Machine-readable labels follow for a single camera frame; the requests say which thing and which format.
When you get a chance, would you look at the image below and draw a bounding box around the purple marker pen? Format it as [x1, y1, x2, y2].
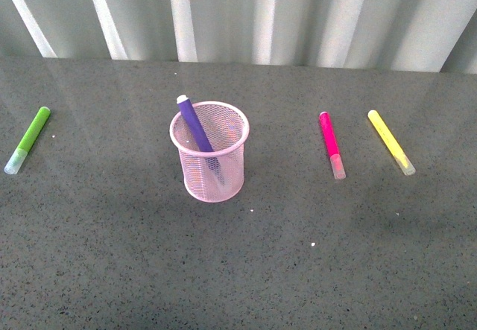
[177, 95, 225, 185]

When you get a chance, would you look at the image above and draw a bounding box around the green marker pen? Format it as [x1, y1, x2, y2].
[4, 107, 51, 175]

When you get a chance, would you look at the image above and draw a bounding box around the pink mesh pen cup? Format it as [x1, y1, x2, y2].
[169, 101, 250, 203]

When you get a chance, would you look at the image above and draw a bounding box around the white pleated curtain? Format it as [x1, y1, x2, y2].
[1, 0, 476, 74]

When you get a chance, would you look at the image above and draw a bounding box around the yellow marker pen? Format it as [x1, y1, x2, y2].
[367, 110, 416, 176]

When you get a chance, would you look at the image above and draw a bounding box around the pink marker pen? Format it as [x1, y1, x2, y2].
[318, 111, 346, 180]

